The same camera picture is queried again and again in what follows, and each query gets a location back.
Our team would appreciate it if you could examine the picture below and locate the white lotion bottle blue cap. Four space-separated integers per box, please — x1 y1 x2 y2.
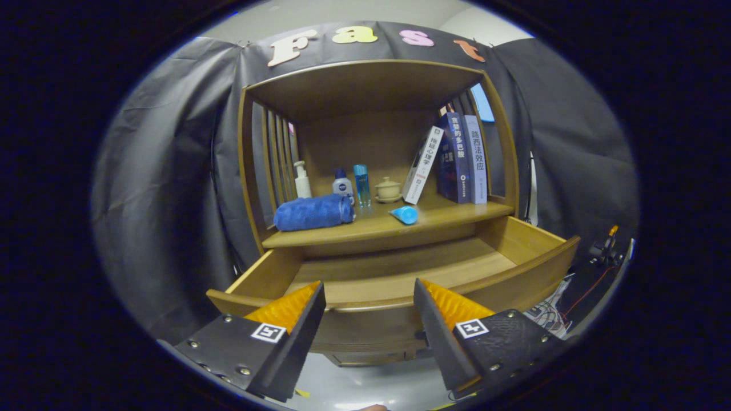
332 168 355 205

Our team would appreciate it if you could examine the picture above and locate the beige lidded teacup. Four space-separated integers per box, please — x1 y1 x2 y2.
375 176 403 204

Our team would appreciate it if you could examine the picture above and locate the black backdrop cloth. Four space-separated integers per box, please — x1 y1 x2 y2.
91 22 639 343

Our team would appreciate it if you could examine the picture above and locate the blue folded towel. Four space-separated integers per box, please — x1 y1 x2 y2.
274 194 356 232

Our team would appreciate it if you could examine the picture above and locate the orange and black tool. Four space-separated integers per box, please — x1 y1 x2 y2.
588 224 620 263

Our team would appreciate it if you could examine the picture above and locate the white book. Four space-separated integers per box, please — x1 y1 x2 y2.
402 126 445 205

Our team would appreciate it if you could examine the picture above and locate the wooden cabinet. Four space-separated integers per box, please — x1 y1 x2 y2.
237 59 521 367

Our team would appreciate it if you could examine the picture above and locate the pale purple book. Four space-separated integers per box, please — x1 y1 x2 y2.
463 115 488 204

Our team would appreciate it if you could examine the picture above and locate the tangle of floor cables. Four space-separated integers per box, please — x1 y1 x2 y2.
525 274 577 337

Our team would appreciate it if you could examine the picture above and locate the wooden drawer with black knob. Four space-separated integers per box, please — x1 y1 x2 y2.
206 216 581 354

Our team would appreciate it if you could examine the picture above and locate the dark blue book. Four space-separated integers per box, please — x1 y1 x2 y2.
437 112 472 204

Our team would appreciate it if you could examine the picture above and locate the clear blue bottle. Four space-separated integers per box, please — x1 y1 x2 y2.
353 164 372 208

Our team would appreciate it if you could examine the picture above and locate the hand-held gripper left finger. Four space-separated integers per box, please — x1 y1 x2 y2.
157 281 327 403

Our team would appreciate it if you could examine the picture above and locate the white pump bottle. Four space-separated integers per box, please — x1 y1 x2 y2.
294 160 312 199

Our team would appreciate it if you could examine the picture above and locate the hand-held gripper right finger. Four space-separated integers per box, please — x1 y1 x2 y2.
413 278 569 400

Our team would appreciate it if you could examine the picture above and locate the wooden countertop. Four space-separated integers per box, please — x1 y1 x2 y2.
262 191 515 249

